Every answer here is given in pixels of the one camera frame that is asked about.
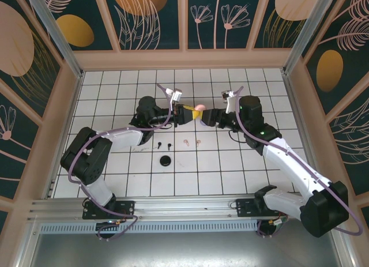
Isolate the left black mount plate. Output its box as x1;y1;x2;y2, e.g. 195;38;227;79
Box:
82;200;136;220

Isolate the right black mount plate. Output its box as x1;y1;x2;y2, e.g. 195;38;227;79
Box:
235;198;289;219

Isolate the aluminium frame post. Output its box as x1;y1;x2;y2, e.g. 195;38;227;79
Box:
282;0;340;75
22;0;85;79

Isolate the black mount plate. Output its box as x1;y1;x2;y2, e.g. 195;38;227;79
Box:
82;200;136;220
235;198;289;219

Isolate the controller board with wires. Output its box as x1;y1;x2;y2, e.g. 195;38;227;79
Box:
96;219;129;236
257;215;289;238

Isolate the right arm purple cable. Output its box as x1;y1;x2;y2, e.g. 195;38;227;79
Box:
232;85;364;239

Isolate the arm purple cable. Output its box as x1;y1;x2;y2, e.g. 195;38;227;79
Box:
232;85;364;239
67;82;176;242

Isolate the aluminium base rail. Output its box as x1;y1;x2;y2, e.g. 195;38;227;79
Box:
27;194;344;221

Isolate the grey metal sheet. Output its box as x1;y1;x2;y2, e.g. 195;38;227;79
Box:
28;231;347;267

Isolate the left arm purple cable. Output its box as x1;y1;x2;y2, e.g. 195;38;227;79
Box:
67;82;176;242

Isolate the grey slotted cable duct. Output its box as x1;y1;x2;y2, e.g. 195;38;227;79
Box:
39;222;260;234

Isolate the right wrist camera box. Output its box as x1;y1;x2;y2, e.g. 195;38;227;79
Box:
220;89;239;114

